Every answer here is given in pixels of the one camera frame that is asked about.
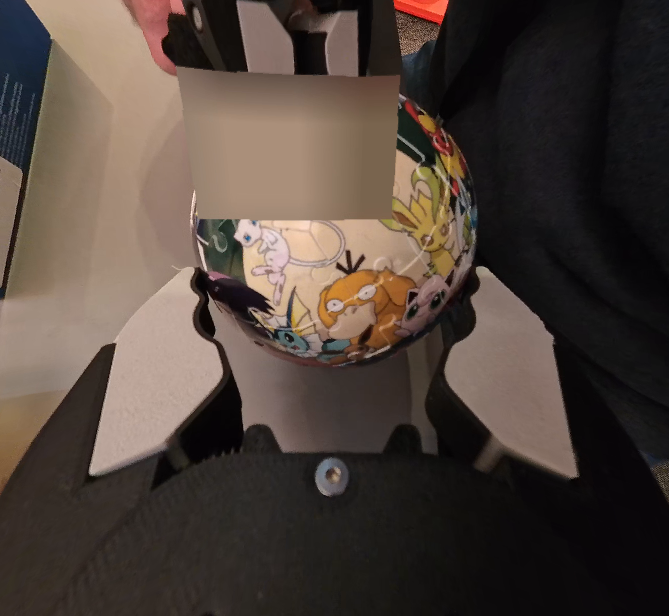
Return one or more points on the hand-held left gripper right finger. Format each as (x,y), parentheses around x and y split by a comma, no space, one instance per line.
(507,391)

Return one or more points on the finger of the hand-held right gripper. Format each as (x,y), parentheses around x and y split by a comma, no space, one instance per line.
(261,41)
(345,46)

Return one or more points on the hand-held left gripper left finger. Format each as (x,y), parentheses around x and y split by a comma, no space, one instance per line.
(157,391)

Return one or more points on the colourful puzzle ball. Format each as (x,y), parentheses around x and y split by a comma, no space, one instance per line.
(366,302)

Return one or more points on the blue puzzle box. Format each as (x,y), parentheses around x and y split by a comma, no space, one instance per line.
(21,77)

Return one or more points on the person's blue jeans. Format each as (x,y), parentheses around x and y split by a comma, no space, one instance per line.
(418,72)

